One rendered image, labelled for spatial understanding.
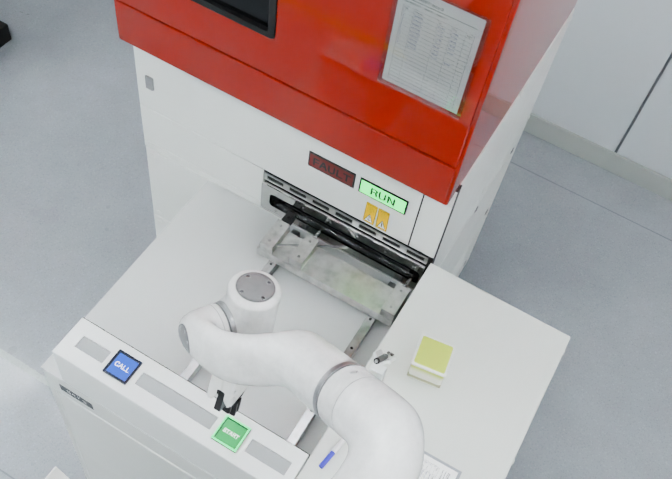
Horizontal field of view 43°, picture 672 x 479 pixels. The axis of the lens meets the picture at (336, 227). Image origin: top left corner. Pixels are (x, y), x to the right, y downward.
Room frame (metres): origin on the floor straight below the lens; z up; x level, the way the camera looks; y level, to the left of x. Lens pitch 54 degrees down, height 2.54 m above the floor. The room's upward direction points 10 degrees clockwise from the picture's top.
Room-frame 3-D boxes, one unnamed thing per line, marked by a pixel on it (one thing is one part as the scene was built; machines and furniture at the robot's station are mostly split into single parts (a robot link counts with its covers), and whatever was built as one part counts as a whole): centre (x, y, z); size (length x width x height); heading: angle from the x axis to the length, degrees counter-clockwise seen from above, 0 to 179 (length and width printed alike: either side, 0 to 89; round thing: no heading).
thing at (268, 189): (1.17, -0.01, 0.89); 0.44 x 0.02 x 0.10; 68
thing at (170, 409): (0.65, 0.25, 0.89); 0.55 x 0.09 x 0.14; 68
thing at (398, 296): (1.01, -0.16, 0.89); 0.08 x 0.03 x 0.03; 158
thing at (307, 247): (1.10, 0.06, 0.89); 0.08 x 0.03 x 0.03; 158
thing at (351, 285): (1.07, -0.01, 0.87); 0.36 x 0.08 x 0.03; 68
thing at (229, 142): (1.25, 0.15, 1.02); 0.82 x 0.03 x 0.40; 68
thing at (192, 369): (0.96, 0.18, 0.84); 0.50 x 0.02 x 0.03; 158
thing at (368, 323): (0.86, -0.07, 0.84); 0.50 x 0.02 x 0.03; 158
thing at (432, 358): (0.82, -0.24, 1.00); 0.07 x 0.07 x 0.07; 77
